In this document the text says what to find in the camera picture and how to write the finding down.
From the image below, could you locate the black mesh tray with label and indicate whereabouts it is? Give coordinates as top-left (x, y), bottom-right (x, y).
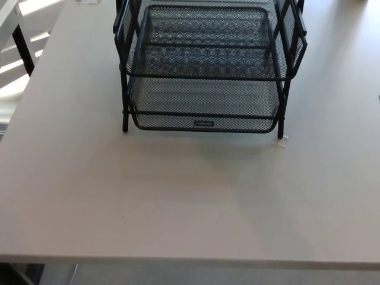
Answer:
top-left (129, 4), bottom-right (286, 133)

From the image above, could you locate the black mesh sliding drawer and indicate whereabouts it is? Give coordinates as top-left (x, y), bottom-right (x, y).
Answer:
top-left (116, 2), bottom-right (308, 81)

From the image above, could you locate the white side table black leg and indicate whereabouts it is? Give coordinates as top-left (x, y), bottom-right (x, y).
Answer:
top-left (0, 0), bottom-right (36, 75)

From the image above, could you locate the black wire organizer frame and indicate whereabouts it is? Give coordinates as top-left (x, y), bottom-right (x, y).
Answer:
top-left (112, 0), bottom-right (308, 140)

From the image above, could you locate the black mesh upper tray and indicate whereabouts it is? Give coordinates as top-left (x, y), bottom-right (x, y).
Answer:
top-left (130, 0), bottom-right (278, 5)

